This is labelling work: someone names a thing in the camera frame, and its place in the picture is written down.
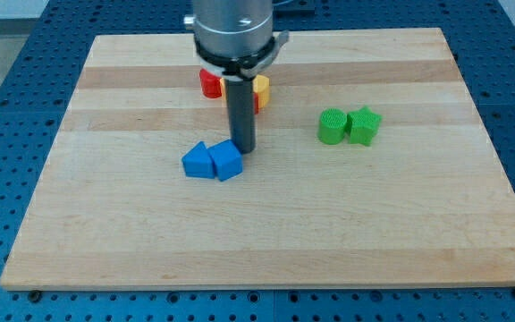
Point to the red block left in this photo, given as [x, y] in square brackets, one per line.
[210, 84]

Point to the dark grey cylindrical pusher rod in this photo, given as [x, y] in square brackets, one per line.
[240, 108]

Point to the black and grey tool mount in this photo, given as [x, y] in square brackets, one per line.
[242, 68]

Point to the wooden board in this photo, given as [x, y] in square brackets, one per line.
[426, 205]

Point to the blue perforated metal table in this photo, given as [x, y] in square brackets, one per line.
[36, 91]

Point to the red star block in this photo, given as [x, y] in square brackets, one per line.
[256, 103]

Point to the blue cube block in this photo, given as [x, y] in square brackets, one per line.
[227, 160]

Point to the green cylinder block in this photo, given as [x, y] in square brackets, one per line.
[331, 126]

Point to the blue triangular prism block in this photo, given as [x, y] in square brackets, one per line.
[198, 163]

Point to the green star block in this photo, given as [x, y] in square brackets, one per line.
[362, 126]

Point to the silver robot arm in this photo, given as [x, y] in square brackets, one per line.
[235, 40]

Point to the yellow heart block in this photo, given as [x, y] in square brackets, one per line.
[261, 85]

